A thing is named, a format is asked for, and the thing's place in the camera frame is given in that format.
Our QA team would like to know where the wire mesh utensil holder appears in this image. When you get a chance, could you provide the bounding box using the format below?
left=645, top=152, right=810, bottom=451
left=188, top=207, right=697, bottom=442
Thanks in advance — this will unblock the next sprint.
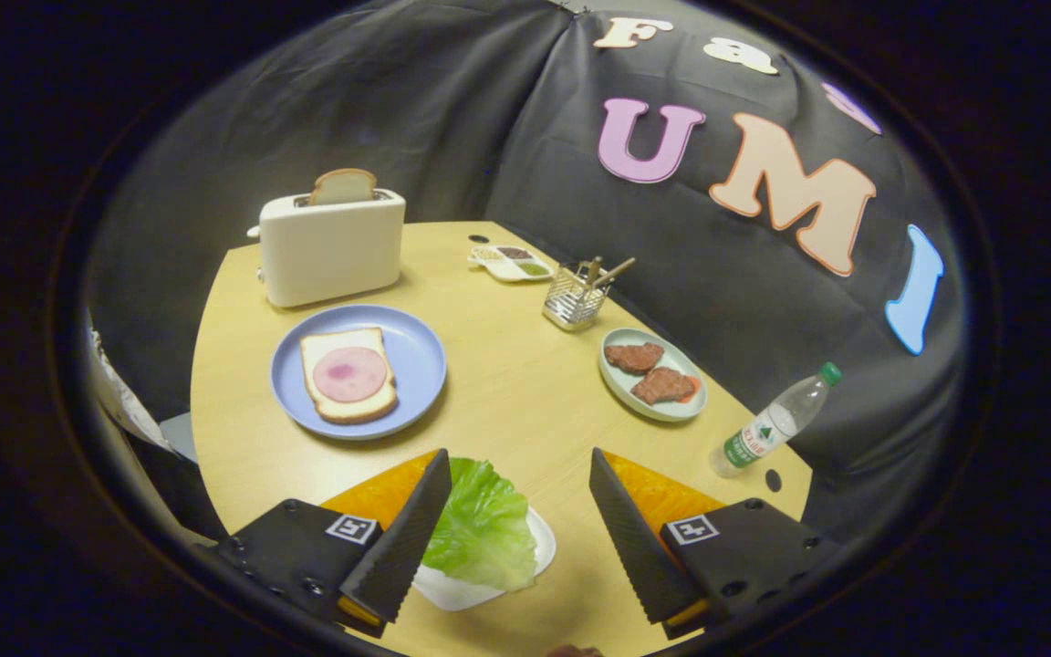
left=542, top=263, right=613, bottom=332

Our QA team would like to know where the plain bread slice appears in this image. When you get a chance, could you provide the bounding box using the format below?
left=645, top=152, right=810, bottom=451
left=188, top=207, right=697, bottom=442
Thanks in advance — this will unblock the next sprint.
left=309, top=168, right=379, bottom=206

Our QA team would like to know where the white toaster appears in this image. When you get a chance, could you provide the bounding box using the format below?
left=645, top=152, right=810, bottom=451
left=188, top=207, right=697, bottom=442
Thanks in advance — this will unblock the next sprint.
left=247, top=187, right=407, bottom=309

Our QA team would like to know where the bread slice under ham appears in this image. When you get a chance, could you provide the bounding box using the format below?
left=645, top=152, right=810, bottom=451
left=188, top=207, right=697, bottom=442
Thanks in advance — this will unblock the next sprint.
left=299, top=327, right=399, bottom=425

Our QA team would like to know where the brown meat patty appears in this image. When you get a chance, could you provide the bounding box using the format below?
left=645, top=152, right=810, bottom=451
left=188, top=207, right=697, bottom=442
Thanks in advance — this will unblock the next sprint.
left=604, top=342, right=665, bottom=375
left=630, top=367, right=700, bottom=405

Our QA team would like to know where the clear water bottle green cap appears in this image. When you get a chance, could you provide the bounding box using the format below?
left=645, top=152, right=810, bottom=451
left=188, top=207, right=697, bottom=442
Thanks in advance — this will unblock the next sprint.
left=710, top=361, right=843, bottom=479

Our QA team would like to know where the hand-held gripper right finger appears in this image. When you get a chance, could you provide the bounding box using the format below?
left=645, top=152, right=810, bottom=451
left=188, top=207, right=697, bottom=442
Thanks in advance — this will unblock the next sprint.
left=588, top=446, right=841, bottom=640

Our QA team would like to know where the green lettuce leaf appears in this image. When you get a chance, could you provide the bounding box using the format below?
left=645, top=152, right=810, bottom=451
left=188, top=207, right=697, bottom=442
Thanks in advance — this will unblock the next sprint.
left=421, top=457, right=538, bottom=592

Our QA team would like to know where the blue round plate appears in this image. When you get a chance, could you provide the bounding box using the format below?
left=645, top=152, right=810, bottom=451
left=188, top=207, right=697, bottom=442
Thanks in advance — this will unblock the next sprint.
left=270, top=304, right=447, bottom=442

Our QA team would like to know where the pale green plate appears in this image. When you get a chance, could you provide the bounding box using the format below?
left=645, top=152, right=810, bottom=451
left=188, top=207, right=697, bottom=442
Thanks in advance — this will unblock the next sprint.
left=598, top=328, right=709, bottom=422

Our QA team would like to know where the black backdrop cloth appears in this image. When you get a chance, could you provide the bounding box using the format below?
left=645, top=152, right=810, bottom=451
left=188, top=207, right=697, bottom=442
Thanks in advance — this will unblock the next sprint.
left=88, top=0, right=969, bottom=548

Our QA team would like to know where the pink ham slice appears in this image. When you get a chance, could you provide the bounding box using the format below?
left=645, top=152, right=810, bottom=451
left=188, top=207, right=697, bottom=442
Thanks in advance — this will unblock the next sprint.
left=312, top=346, right=389, bottom=403

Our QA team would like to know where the white divided seasoning tray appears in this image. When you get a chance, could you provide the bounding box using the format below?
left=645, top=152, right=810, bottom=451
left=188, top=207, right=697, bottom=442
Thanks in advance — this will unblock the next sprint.
left=468, top=244, right=555, bottom=284

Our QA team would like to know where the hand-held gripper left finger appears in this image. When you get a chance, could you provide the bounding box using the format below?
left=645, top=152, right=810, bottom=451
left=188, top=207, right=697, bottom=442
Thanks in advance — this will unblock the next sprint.
left=215, top=447, right=453, bottom=640

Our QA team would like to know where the white crumpled bag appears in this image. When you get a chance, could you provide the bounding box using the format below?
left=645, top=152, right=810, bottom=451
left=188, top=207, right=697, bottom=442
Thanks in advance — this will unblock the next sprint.
left=88, top=328, right=175, bottom=453

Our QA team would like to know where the white square plate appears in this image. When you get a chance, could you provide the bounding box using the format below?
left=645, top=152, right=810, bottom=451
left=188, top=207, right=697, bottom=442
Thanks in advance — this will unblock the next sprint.
left=411, top=506, right=557, bottom=612

